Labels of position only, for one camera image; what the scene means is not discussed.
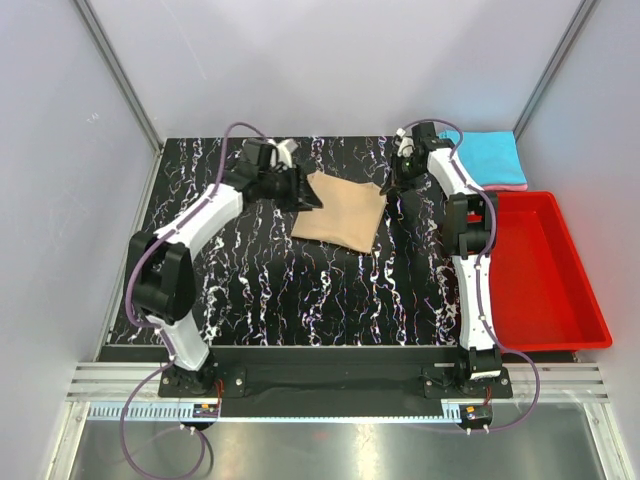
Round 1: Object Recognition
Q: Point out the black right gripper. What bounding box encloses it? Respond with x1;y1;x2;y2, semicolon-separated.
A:
381;153;425;197

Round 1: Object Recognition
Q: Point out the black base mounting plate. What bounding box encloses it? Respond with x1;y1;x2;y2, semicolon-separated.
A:
159;346;513;421

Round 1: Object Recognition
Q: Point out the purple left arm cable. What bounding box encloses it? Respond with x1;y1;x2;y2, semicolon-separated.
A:
119;122;271;477

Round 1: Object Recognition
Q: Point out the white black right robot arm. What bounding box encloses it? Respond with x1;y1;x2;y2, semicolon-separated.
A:
382;120;502;397

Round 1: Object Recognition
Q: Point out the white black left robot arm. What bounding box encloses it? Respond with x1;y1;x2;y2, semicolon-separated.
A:
123;139;323;396

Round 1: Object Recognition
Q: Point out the red plastic bin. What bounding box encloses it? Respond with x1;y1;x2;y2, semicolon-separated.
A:
490;192;613;352

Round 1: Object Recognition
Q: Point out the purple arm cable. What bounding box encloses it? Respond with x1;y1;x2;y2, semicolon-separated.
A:
399;118;542;435
119;122;271;477

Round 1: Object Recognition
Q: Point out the aluminium corner post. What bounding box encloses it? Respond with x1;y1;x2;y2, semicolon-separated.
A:
72;0;164;154
513;0;600;140

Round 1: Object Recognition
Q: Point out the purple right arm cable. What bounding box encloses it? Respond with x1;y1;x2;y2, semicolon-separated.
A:
399;118;542;435

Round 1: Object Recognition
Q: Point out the beige t shirt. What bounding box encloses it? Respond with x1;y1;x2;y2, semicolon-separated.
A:
291;171;386;254

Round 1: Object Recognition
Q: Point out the folded light blue t shirt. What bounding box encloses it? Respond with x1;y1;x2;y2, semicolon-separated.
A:
456;131;528;188

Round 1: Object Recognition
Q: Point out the white slotted cable duct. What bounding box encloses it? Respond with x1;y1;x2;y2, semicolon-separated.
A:
88;402;220;422

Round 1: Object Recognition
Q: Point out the right aluminium corner post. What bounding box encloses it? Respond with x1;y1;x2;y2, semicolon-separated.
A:
513;0;600;140

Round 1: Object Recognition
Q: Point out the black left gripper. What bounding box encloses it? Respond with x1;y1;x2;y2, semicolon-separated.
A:
259;164;323;214

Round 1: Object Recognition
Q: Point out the left aluminium corner post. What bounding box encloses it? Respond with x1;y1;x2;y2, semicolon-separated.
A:
72;0;164;154

